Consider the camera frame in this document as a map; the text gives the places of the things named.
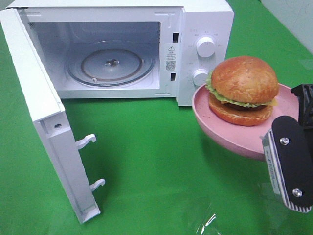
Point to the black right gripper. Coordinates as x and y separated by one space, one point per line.
304 93

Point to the burger with sesame-free bun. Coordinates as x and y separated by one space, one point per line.
242 90

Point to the pink round plate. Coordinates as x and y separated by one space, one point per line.
243 140

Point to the white microwave knob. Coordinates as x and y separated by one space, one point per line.
200 76
205 46

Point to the white microwave door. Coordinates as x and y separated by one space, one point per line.
49 116

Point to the clear tape patch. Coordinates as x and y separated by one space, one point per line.
199 218

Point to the green table cloth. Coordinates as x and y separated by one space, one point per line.
154 159

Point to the white microwave oven body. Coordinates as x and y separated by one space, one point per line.
56 26

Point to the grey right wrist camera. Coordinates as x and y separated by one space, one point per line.
288 149

